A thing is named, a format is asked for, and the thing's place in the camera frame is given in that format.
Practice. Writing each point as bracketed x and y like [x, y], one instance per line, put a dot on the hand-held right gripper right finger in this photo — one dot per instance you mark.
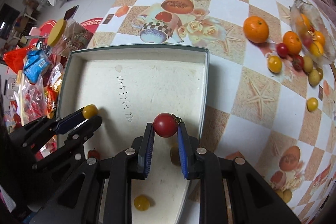
[183, 154]

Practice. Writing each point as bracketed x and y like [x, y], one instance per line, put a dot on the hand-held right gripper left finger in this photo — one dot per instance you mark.
[147, 153]

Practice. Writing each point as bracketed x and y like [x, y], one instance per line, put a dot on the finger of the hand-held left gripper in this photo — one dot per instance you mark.
[68, 123]
[89, 128]

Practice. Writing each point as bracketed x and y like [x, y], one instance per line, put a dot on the yellow cherry tomato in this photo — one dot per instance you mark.
[274, 64]
[90, 110]
[141, 202]
[312, 104]

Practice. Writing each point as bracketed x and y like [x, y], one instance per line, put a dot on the red cherry tomato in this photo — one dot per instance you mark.
[165, 125]
[93, 154]
[282, 49]
[298, 62]

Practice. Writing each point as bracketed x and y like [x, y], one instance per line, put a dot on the white cardboard box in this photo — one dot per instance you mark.
[157, 82]

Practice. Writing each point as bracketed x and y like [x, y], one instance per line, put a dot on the olive green cherry tomato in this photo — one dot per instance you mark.
[174, 154]

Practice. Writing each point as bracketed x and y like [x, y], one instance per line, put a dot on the pile of red candy wrappers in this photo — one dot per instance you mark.
[34, 102]

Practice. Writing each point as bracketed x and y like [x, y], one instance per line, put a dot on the blue snack packet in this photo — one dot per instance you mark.
[36, 66]

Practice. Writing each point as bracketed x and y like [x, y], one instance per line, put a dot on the printed checkered tablecloth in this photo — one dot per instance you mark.
[236, 113]

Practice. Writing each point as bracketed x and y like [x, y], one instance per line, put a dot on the clear glass jar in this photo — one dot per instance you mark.
[11, 87]

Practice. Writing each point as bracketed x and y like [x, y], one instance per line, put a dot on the red plastic bag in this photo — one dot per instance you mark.
[13, 59]

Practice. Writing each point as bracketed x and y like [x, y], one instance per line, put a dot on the clear plastic box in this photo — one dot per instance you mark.
[77, 36]

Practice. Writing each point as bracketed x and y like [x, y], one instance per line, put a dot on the jar with yellow lid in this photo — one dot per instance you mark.
[57, 33]

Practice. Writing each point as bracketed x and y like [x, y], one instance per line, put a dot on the red round mat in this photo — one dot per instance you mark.
[89, 23]

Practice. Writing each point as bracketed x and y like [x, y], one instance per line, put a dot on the large orange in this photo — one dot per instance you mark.
[256, 29]

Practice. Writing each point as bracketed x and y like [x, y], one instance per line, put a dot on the small orange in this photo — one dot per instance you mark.
[292, 42]

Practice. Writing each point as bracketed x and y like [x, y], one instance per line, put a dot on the orange fruit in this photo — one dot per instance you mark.
[316, 49]
[306, 21]
[319, 38]

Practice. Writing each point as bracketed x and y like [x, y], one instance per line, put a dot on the clear plastic bag of fruit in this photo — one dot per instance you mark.
[296, 12]

